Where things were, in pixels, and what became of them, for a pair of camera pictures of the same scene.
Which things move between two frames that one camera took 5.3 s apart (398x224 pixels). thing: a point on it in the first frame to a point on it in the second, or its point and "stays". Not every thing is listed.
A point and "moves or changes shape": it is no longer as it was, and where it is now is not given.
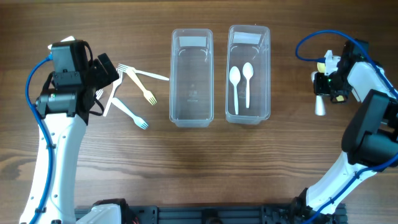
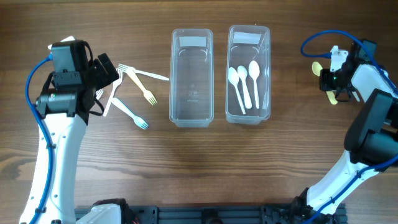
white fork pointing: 124,69 stays
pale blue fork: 138,121 stays
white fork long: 119,74 stays
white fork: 98,93 stays
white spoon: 320,109 to 242,74
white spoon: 234,74 moves or changes shape
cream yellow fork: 148,95 stays
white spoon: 248,71 to 254,71
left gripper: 106,69 stays
